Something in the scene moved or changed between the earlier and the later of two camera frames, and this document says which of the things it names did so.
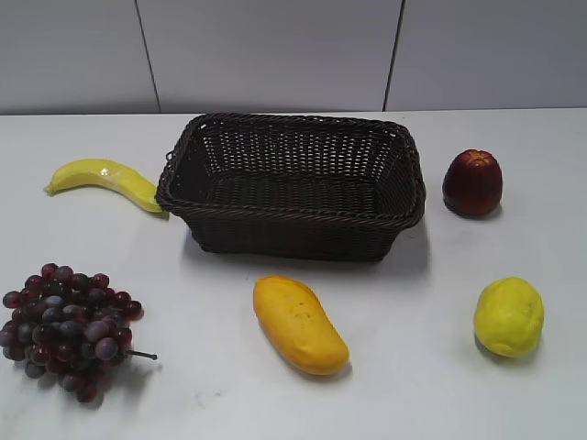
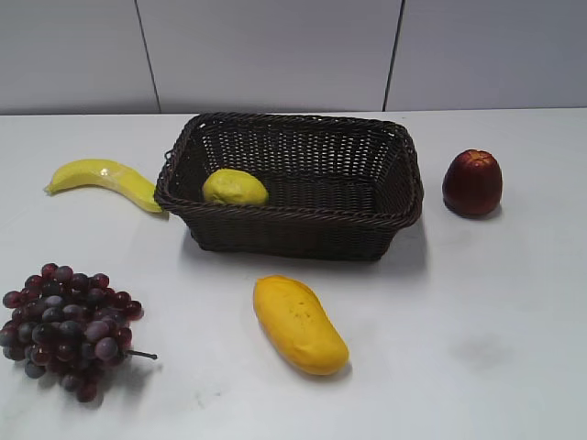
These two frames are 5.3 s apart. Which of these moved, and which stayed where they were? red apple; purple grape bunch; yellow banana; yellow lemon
Moved: yellow lemon
Stayed: purple grape bunch; yellow banana; red apple
